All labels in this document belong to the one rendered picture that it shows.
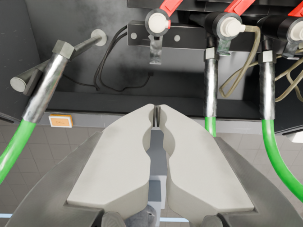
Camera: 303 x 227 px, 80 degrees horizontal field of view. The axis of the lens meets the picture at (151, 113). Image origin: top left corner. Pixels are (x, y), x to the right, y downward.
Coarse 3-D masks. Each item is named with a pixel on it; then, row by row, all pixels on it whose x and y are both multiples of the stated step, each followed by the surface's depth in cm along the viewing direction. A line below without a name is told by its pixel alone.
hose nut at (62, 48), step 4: (56, 44) 20; (60, 44) 20; (64, 44) 20; (68, 44) 20; (56, 48) 20; (60, 48) 20; (64, 48) 20; (68, 48) 20; (72, 48) 21; (56, 52) 20; (60, 52) 20; (64, 52) 20; (68, 52) 20; (72, 52) 21; (64, 56) 20; (68, 56) 21; (72, 56) 21; (68, 60) 21
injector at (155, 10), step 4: (156, 8) 23; (152, 12) 20; (156, 12) 20; (160, 12) 20; (164, 12) 20; (148, 16) 20; (168, 16) 20; (148, 20) 21; (148, 28) 20; (152, 32) 21; (160, 32) 21; (164, 32) 21; (156, 36) 25
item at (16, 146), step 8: (24, 120) 19; (24, 128) 19; (32, 128) 20; (16, 136) 19; (24, 136) 19; (8, 144) 19; (16, 144) 19; (24, 144) 19; (8, 152) 18; (16, 152) 19; (0, 160) 18; (8, 160) 18; (0, 168) 18; (8, 168) 18; (0, 176) 18
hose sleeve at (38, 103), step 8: (56, 56) 20; (48, 64) 20; (56, 64) 20; (64, 64) 21; (48, 72) 20; (56, 72) 20; (40, 80) 20; (48, 80) 20; (56, 80) 20; (40, 88) 20; (48, 88) 20; (32, 96) 20; (40, 96) 20; (48, 96) 20; (32, 104) 19; (40, 104) 20; (24, 112) 19; (32, 112) 19; (40, 112) 20; (32, 120) 19; (40, 120) 20
